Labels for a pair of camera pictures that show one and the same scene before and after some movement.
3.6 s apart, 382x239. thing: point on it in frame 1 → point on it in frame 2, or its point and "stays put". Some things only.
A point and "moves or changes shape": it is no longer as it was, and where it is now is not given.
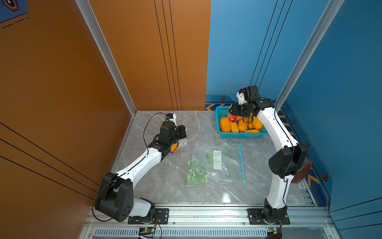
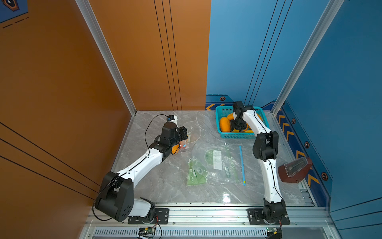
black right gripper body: x=241 y=110 → x=237 y=124
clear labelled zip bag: x=217 y=159 stays put
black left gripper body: x=177 y=135 stays put
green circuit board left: x=146 y=230 stays put
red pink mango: x=233 y=118 moves or changes shape
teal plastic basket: x=223 y=111 stays put
